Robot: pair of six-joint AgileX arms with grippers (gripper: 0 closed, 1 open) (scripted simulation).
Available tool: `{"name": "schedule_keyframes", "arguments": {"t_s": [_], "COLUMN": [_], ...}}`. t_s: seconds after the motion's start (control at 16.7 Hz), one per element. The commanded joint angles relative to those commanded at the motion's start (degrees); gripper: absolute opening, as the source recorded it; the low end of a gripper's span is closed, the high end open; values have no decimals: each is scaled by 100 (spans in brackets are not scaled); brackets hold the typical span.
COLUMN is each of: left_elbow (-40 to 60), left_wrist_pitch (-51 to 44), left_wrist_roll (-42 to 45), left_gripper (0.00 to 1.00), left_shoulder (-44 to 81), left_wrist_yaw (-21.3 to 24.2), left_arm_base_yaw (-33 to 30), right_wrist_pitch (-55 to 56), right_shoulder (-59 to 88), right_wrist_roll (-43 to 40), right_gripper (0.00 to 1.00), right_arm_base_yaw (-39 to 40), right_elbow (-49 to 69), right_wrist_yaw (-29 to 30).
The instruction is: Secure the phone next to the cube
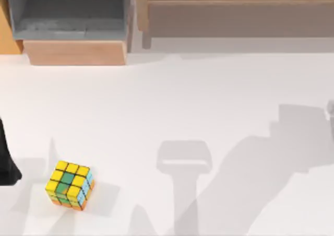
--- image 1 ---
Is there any pale wooden drawer front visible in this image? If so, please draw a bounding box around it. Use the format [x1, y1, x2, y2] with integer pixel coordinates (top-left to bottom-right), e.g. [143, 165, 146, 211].
[22, 39, 128, 66]

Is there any multicoloured puzzle cube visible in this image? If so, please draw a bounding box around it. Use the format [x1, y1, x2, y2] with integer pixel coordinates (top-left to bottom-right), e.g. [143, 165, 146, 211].
[45, 160, 95, 211]

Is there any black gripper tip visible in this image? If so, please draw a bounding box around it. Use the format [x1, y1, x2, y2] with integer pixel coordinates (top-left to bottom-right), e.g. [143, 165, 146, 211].
[0, 118, 22, 186]

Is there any wooden cupboard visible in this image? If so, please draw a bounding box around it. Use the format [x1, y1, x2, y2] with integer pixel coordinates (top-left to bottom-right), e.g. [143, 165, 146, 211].
[0, 0, 25, 55]

